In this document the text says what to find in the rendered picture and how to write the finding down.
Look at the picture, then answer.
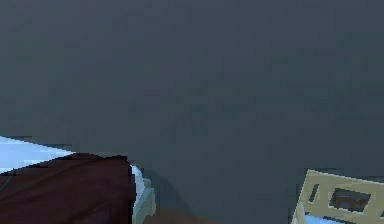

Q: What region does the pale blue pillow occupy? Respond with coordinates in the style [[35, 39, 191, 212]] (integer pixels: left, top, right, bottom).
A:
[[0, 135, 76, 175]]

